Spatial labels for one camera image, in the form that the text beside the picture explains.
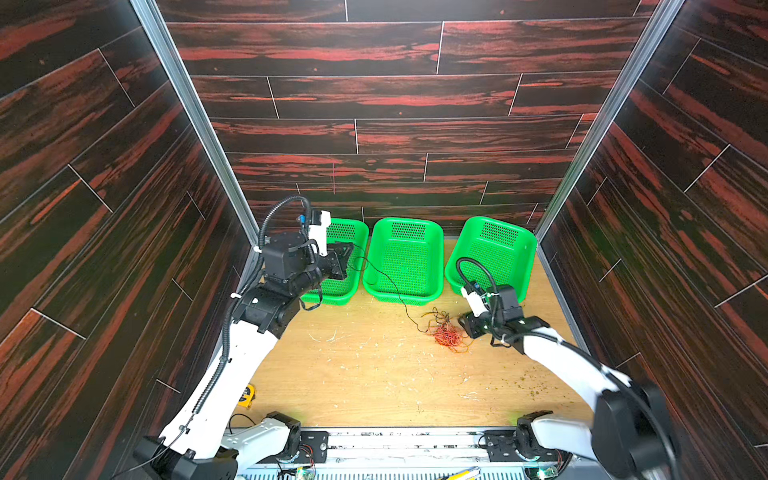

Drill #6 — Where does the black thin cable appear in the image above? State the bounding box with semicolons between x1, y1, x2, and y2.
347;239;430;335

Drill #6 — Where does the orange cable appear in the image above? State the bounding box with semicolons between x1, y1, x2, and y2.
419;307;457;337

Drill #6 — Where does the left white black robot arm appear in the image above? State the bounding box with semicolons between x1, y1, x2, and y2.
133;195;355;479

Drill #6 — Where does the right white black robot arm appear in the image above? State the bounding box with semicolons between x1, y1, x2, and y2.
459;273;681;479

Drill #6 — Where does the left green plastic basket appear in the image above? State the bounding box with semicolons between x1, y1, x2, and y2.
299;218;370;306

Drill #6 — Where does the green plastic basket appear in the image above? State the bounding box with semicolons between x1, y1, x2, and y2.
299;218;370;306
445;216;538;303
362;217;444;306

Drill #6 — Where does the middle green plastic basket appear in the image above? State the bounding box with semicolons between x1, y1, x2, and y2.
362;217;444;306

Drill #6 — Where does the right green plastic basket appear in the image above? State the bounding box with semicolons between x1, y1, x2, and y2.
445;216;538;303

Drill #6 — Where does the yellow tape measure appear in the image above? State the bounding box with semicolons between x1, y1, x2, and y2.
237;384;256;409

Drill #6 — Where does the yellow pencil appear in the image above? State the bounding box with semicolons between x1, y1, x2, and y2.
440;467;481;480

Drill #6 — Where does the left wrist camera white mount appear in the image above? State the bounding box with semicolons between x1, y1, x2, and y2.
306;208;332;257

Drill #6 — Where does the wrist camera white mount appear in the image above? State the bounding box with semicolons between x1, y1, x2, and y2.
306;208;332;257
460;283;496;317

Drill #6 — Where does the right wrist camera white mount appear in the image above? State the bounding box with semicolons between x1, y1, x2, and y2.
460;283;496;317

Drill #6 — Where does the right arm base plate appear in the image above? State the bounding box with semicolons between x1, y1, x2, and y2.
476;427;572;463

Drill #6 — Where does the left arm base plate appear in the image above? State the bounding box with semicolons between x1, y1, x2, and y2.
257;430;330;465

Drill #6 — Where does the aluminium front rail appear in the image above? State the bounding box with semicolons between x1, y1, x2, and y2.
239;427;606;479

